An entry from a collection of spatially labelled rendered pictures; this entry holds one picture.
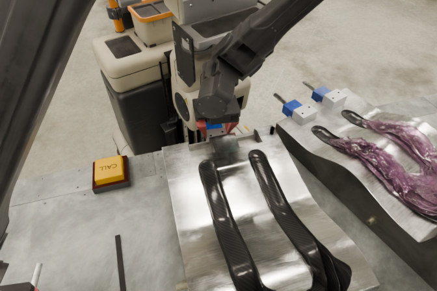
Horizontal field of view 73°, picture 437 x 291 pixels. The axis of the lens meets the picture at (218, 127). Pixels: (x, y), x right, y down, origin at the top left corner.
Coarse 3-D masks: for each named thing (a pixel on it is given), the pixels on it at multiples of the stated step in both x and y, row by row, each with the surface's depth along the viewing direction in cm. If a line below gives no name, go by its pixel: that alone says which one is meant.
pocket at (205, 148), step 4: (188, 144) 65; (196, 144) 67; (200, 144) 67; (204, 144) 67; (208, 144) 67; (212, 144) 66; (192, 148) 67; (196, 148) 67; (200, 148) 68; (204, 148) 68; (208, 148) 68; (212, 148) 67; (192, 152) 67; (196, 152) 67; (200, 152) 67; (204, 152) 67; (208, 152) 67; (212, 152) 67; (192, 156) 66; (196, 156) 66
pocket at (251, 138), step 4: (256, 132) 69; (236, 136) 69; (240, 136) 69; (244, 136) 69; (248, 136) 69; (252, 136) 70; (256, 136) 69; (240, 140) 69; (244, 140) 70; (248, 140) 70; (252, 140) 70; (256, 140) 70; (260, 140) 67; (240, 144) 69; (244, 144) 69; (248, 144) 69
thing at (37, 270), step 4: (36, 264) 53; (40, 264) 53; (36, 268) 52; (40, 268) 53; (36, 272) 52; (40, 272) 53; (32, 276) 52; (36, 276) 52; (32, 280) 51; (36, 280) 51; (36, 284) 51
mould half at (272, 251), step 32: (256, 128) 69; (192, 160) 62; (224, 160) 62; (288, 160) 62; (192, 192) 57; (256, 192) 57; (288, 192) 57; (192, 224) 53; (256, 224) 52; (320, 224) 50; (192, 256) 47; (256, 256) 45; (288, 256) 45; (352, 256) 44; (192, 288) 41; (224, 288) 41; (288, 288) 41; (352, 288) 41
